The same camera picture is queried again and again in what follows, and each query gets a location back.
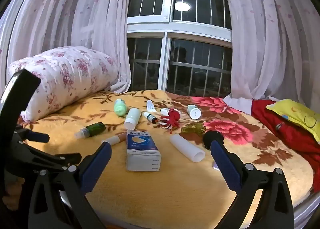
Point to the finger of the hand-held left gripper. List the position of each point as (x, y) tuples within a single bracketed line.
[(50, 160), (38, 137)]

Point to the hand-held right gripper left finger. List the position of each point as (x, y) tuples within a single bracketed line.
[(96, 166)]

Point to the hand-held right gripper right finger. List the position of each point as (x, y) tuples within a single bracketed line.
[(225, 164)]

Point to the small pale packet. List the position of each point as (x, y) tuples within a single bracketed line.
[(215, 166)]

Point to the black round brush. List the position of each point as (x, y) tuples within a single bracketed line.
[(211, 136)]

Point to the beige and white tube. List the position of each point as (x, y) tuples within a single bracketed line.
[(113, 140)]

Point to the dark green spray bottle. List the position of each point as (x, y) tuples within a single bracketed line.
[(92, 129)]

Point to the white plastic cylinder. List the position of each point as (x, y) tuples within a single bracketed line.
[(186, 147)]

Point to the green hair claw clip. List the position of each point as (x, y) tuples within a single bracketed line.
[(193, 129)]

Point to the blue and white box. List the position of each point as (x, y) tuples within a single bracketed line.
[(142, 154)]

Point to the floral white pillow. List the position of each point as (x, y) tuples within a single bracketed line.
[(67, 76)]

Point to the yellow floral blanket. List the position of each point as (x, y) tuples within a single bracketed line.
[(175, 194)]

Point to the tall white bottle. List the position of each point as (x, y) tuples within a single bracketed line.
[(132, 118)]

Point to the white bottle green cap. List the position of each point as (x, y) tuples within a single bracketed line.
[(194, 112)]

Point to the white cloth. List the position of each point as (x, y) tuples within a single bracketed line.
[(237, 104)]

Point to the light green bottle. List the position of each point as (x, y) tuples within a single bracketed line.
[(120, 108)]

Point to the red cloth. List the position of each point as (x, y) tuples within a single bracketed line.
[(287, 129)]

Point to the small dropper bottle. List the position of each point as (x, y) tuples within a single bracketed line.
[(150, 117)]

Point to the small white bottle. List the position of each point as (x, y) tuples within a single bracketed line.
[(165, 112)]

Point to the small white tube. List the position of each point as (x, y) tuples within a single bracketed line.
[(151, 106)]

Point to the yellow cartoon pillow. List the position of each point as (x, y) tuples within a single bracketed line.
[(297, 111)]

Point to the sheer pink-flecked curtain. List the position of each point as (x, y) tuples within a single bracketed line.
[(75, 7), (262, 31)]

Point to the white-framed barred window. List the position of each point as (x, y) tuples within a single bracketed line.
[(147, 27)]

